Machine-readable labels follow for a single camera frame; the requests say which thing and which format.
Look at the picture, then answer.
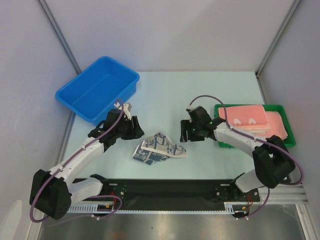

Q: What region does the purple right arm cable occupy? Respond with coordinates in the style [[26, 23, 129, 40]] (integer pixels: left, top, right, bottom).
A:
[[188, 94, 305, 221]]

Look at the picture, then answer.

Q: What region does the light pink embroidered towel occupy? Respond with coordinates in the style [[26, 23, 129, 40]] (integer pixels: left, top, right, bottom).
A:
[[237, 122, 271, 133]]

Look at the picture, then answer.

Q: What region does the white slotted cable duct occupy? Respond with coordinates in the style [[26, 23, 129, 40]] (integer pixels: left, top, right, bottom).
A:
[[67, 202, 121, 213]]

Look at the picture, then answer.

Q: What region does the aluminium frame rail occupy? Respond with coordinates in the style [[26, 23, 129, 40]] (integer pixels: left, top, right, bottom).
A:
[[266, 184, 309, 205]]

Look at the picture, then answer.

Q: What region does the green plastic tray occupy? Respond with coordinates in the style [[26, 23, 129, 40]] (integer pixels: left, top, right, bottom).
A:
[[214, 104, 296, 149]]

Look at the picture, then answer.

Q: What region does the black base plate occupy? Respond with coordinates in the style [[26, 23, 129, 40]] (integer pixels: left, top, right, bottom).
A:
[[98, 179, 260, 212]]

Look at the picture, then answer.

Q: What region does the patterned towel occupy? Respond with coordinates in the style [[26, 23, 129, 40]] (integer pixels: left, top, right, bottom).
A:
[[132, 132, 188, 166]]

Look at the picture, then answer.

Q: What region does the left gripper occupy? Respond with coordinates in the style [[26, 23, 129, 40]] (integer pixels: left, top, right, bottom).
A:
[[114, 115, 144, 140]]

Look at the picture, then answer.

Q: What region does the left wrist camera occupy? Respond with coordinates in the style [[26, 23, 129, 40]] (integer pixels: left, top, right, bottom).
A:
[[114, 102, 132, 120]]

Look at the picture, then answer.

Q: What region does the blue plastic bin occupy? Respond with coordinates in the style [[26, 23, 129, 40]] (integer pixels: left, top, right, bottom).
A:
[[55, 56, 140, 126]]

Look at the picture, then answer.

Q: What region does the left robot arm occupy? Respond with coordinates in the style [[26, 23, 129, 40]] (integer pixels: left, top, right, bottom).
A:
[[29, 109, 145, 223]]

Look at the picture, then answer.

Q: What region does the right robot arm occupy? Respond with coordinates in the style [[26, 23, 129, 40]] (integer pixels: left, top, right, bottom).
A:
[[180, 106, 296, 201]]

